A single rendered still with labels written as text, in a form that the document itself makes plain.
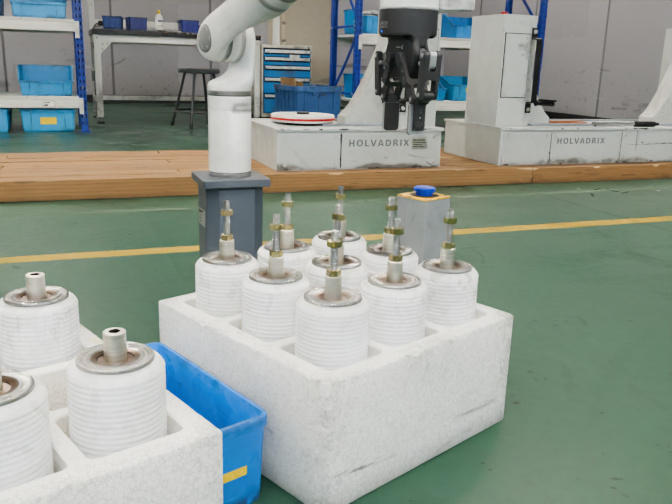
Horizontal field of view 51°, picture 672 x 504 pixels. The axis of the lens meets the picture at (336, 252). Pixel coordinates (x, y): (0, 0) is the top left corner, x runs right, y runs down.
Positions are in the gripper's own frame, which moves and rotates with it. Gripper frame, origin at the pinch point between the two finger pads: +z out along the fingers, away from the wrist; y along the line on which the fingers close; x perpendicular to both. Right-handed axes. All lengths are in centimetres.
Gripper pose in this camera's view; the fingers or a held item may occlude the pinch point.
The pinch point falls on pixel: (402, 122)
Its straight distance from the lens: 95.8
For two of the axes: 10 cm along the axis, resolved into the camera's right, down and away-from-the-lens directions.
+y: 4.0, 2.5, -8.8
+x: 9.2, -0.8, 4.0
